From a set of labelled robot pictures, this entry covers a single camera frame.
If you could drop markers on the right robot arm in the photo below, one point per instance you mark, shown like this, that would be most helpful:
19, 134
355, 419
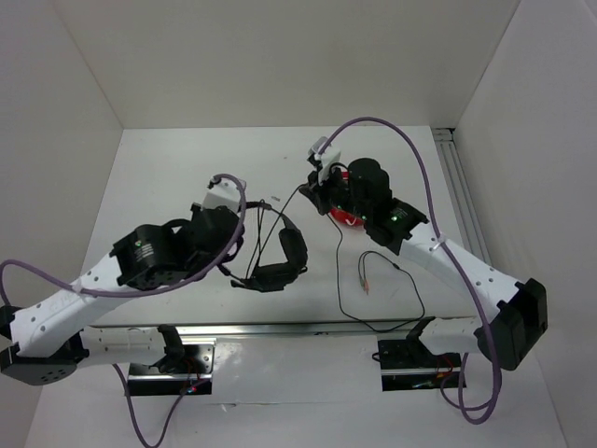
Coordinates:
516, 312

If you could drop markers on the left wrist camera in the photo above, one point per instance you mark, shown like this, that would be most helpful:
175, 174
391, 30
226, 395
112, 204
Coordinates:
222, 192

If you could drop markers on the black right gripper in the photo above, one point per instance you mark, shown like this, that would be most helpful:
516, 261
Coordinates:
316, 191

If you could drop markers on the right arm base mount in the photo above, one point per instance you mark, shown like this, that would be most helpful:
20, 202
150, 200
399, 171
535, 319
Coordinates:
408, 366

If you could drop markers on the black headset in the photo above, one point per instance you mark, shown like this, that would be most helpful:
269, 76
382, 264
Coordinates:
274, 277

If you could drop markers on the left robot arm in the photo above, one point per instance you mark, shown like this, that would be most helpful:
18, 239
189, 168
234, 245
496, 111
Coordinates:
56, 337

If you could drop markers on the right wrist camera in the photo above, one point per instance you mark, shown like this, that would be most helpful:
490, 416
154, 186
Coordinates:
321, 156

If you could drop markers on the red headphones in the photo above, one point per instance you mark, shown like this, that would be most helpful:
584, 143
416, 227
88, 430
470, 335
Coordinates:
347, 217

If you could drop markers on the aluminium right side rail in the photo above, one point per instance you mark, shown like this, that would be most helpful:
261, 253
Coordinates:
460, 229

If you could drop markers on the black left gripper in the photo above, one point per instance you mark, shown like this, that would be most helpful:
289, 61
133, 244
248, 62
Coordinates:
195, 208

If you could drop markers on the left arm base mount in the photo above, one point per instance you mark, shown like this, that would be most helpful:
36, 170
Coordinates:
193, 376

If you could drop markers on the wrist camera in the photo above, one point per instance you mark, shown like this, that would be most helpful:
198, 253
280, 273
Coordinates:
222, 192
321, 156

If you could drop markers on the aluminium front table rail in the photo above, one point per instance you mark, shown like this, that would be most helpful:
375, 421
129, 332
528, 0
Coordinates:
384, 329

